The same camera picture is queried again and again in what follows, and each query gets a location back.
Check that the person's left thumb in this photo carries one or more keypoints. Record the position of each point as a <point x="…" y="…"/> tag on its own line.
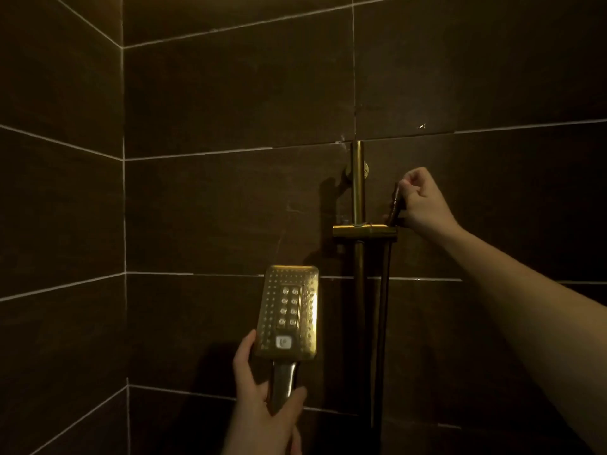
<point x="246" y="355"/>

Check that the person's right forearm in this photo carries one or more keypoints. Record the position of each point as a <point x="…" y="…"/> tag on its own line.
<point x="531" y="307"/>

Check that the gold handheld shower head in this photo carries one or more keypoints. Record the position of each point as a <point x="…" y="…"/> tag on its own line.
<point x="287" y="307"/>

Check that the dark shower holder cradle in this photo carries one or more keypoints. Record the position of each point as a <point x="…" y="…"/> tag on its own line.
<point x="395" y="208"/>

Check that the gold rail slider bracket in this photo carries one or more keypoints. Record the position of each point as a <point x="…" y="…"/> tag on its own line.
<point x="363" y="231"/>

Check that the round rail wall mount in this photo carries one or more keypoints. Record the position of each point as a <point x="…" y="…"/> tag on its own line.
<point x="365" y="170"/>

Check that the person's left hand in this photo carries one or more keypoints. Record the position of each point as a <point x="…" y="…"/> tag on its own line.
<point x="253" y="421"/>

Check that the person's right fingers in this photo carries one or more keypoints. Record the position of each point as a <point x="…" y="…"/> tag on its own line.
<point x="415" y="184"/>

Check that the person's right hand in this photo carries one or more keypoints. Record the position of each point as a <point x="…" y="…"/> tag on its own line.
<point x="427" y="203"/>

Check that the gold vertical shower rail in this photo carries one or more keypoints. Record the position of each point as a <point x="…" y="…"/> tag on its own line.
<point x="357" y="194"/>

